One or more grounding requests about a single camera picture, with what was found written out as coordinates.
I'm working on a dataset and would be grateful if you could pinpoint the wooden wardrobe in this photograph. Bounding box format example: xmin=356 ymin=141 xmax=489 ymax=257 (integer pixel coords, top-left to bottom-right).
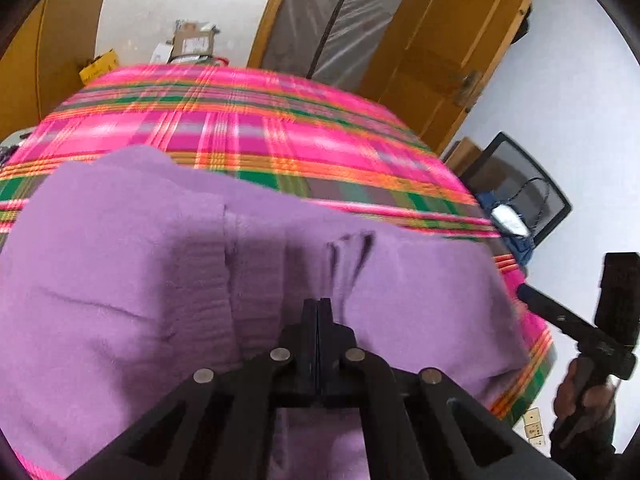
xmin=1 ymin=0 xmax=103 ymax=139

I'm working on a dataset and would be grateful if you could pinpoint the wooden door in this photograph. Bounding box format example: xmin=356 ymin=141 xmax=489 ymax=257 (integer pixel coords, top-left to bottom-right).
xmin=358 ymin=0 xmax=533 ymax=153

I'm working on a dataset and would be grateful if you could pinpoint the plastic covered doorway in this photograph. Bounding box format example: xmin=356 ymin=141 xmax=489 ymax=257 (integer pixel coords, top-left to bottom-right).
xmin=247 ymin=0 xmax=402 ymax=92

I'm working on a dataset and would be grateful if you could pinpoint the pink plaid tablecloth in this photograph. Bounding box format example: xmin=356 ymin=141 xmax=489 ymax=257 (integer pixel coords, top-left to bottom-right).
xmin=1 ymin=65 xmax=553 ymax=479

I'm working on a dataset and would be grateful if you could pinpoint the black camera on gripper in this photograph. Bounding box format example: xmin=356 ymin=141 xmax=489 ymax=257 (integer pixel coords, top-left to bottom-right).
xmin=594 ymin=252 xmax=639 ymax=350

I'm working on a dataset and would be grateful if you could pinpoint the black mesh chair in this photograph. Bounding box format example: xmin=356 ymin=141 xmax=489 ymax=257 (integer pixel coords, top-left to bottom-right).
xmin=461 ymin=132 xmax=573 ymax=268

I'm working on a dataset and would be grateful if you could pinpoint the white box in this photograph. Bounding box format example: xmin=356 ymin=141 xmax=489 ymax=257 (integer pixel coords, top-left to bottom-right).
xmin=149 ymin=44 xmax=174 ymax=65

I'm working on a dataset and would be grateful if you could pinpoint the cardboard box with label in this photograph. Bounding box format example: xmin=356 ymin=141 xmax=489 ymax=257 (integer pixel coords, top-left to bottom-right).
xmin=169 ymin=20 xmax=220 ymax=63

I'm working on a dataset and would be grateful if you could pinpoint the yellow paper bag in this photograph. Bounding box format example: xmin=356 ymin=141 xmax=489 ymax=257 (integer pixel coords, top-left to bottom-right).
xmin=79 ymin=49 xmax=120 ymax=86

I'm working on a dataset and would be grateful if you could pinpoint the purple fleece garment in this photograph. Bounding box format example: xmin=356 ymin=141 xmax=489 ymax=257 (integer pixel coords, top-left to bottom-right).
xmin=1 ymin=146 xmax=528 ymax=477

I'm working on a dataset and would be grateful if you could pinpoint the black sleeved right forearm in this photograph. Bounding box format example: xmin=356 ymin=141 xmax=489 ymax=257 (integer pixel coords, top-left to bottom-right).
xmin=550 ymin=411 xmax=640 ymax=480

